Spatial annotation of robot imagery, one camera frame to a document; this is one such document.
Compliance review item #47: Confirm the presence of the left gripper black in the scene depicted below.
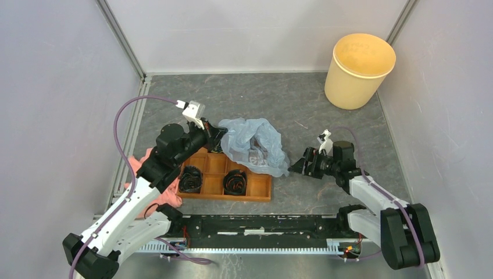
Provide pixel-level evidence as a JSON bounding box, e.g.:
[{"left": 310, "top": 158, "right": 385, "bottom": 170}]
[{"left": 174, "top": 117, "right": 228, "bottom": 166}]

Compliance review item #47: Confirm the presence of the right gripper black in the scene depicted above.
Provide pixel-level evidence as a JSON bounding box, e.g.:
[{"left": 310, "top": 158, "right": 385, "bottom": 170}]
[{"left": 287, "top": 146, "right": 339, "bottom": 180}]

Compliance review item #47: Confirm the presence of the light blue plastic trash bag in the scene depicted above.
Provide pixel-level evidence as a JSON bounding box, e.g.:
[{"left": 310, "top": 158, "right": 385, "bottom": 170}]
[{"left": 219, "top": 118, "right": 290, "bottom": 177}]

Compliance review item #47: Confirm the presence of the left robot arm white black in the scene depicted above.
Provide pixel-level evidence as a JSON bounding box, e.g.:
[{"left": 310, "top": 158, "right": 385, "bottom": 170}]
[{"left": 62, "top": 120, "right": 227, "bottom": 278}]

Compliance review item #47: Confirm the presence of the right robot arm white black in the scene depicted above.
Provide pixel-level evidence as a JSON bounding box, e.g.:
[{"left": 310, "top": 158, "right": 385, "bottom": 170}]
[{"left": 289, "top": 141, "right": 441, "bottom": 270}]

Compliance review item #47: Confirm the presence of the yellow round trash bin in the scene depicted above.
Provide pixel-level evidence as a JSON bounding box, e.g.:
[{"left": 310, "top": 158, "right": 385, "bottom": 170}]
[{"left": 324, "top": 33, "right": 396, "bottom": 110}]

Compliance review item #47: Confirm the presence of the orange compartment tray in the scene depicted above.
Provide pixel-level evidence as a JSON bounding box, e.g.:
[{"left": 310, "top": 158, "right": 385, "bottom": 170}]
[{"left": 178, "top": 148, "right": 272, "bottom": 202}]

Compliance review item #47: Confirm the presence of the black orange rolled belt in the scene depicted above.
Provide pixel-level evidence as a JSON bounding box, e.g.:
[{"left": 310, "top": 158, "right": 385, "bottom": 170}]
[{"left": 223, "top": 169, "right": 247, "bottom": 196}]

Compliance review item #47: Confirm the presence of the black rolled belt left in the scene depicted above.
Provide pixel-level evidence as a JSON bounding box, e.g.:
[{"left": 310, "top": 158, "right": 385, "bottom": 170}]
[{"left": 178, "top": 166, "right": 203, "bottom": 194}]

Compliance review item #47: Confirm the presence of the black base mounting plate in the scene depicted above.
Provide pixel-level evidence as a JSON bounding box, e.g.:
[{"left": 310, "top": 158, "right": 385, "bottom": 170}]
[{"left": 163, "top": 214, "right": 360, "bottom": 249}]

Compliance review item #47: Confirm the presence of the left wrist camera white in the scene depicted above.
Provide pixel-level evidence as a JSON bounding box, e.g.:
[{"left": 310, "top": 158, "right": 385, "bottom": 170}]
[{"left": 176, "top": 100, "right": 205, "bottom": 130}]

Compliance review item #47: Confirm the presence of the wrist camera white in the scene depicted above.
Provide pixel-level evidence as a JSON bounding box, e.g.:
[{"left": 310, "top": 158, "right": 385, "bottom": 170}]
[
  {"left": 317, "top": 129, "right": 333, "bottom": 154},
  {"left": 176, "top": 100, "right": 205, "bottom": 130}
]

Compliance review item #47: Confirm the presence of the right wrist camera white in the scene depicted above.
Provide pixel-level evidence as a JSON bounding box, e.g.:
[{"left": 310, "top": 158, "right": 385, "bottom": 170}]
[{"left": 317, "top": 129, "right": 333, "bottom": 154}]

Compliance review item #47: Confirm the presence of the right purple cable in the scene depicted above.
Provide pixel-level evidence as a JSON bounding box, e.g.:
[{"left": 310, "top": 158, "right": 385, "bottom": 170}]
[{"left": 335, "top": 127, "right": 426, "bottom": 269}]

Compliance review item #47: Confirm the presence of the purple cable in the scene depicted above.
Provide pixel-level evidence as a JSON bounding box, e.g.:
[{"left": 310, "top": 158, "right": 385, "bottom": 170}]
[
  {"left": 335, "top": 127, "right": 426, "bottom": 269},
  {"left": 68, "top": 96, "right": 182, "bottom": 279}
]

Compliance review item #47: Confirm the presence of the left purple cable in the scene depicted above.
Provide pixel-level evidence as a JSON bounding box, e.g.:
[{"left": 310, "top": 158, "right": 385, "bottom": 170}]
[{"left": 68, "top": 96, "right": 182, "bottom": 279}]

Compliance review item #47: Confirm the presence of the aluminium frame rail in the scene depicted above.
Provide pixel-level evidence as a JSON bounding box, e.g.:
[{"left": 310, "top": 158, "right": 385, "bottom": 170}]
[{"left": 87, "top": 214, "right": 432, "bottom": 255}]

